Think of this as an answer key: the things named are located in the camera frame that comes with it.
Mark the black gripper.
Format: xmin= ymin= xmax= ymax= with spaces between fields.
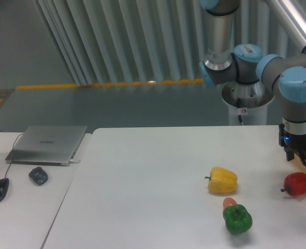
xmin=278 ymin=123 xmax=306 ymax=167

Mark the red bell pepper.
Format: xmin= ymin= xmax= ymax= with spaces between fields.
xmin=281 ymin=172 xmax=306 ymax=196

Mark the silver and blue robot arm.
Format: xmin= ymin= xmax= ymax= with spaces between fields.
xmin=200 ymin=1 xmax=306 ymax=167

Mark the yellow bell pepper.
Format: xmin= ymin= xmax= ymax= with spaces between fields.
xmin=205 ymin=167 xmax=238 ymax=195

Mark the pink sausage toy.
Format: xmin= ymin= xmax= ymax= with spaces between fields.
xmin=222 ymin=197 xmax=237 ymax=209

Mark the green bell pepper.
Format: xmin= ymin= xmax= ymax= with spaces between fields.
xmin=222 ymin=204 xmax=253 ymax=235

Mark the grey pleated curtain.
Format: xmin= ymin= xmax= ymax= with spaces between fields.
xmin=35 ymin=1 xmax=306 ymax=86

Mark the silver closed laptop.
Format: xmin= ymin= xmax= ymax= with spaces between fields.
xmin=5 ymin=126 xmax=87 ymax=166

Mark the dark grey small case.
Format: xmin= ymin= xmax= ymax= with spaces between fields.
xmin=29 ymin=167 xmax=49 ymax=186

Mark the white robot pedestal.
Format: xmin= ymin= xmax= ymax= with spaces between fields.
xmin=222 ymin=81 xmax=274 ymax=126

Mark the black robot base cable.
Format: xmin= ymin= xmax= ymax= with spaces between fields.
xmin=236 ymin=98 xmax=245 ymax=126

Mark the black mouse cable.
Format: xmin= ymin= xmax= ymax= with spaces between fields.
xmin=0 ymin=131 xmax=25 ymax=179

